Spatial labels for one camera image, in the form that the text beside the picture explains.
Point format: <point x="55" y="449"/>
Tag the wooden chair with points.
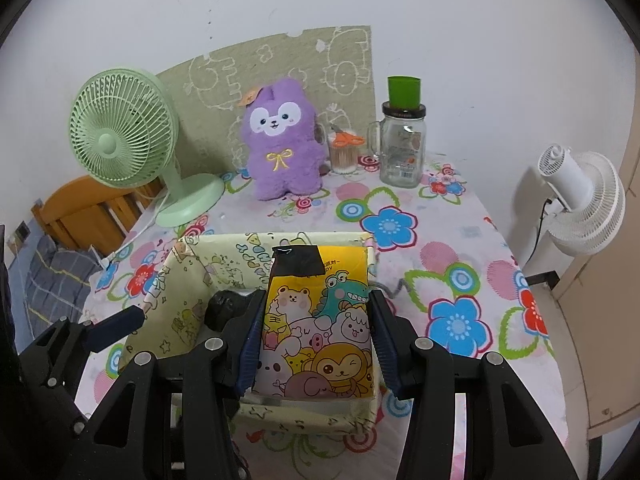
<point x="75" y="210"/>

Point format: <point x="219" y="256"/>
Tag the orange scissors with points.
<point x="347" y="139"/>

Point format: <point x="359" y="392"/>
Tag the yellow printed storage box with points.
<point x="200" y="270"/>

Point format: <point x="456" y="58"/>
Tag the yellow cartoon tissue packet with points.
<point x="320" y="350"/>

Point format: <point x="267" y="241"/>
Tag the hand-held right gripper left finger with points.
<point x="250" y="345"/>

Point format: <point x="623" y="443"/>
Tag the green printed wall mat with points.
<point x="300" y="55"/>

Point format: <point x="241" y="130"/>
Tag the wall socket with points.
<point x="22" y="231"/>

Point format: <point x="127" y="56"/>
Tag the white standing fan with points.
<point x="595" y="200"/>

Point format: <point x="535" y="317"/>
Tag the toothpick jar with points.
<point x="344" y="160"/>

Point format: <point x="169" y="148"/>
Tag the green plastic cup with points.
<point x="404" y="91"/>

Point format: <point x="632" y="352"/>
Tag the green desk fan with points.
<point x="107" y="145"/>

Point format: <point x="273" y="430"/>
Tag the beige door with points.
<point x="615" y="335"/>

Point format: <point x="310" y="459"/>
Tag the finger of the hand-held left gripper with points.
<point x="115" y="325"/>

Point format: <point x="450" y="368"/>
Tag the floral tablecloth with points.
<point x="450" y="240"/>

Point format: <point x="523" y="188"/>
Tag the grey plaid blanket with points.
<point x="60" y="270"/>

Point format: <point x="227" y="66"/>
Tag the purple plush toy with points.
<point x="282" y="160"/>

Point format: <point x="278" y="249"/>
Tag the glass jar mug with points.
<point x="400" y="155"/>

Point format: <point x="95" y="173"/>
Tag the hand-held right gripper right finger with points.
<point x="382" y="345"/>

